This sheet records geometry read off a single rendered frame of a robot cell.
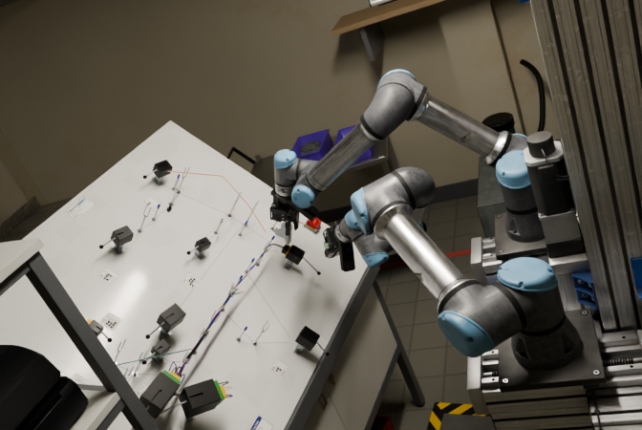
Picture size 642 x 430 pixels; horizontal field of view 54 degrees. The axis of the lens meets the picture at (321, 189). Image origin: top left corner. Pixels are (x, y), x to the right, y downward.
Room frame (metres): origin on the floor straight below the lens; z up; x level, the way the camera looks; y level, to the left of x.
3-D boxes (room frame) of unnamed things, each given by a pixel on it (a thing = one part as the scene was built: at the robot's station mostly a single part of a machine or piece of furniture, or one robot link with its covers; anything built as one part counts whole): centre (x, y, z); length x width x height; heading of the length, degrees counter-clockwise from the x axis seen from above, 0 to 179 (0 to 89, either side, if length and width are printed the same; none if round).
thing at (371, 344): (1.98, 0.11, 0.60); 0.55 x 0.03 x 0.39; 146
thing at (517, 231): (1.55, -0.54, 1.21); 0.15 x 0.15 x 0.10
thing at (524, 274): (1.09, -0.33, 1.33); 0.13 x 0.12 x 0.14; 102
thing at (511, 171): (1.56, -0.54, 1.33); 0.13 x 0.12 x 0.14; 157
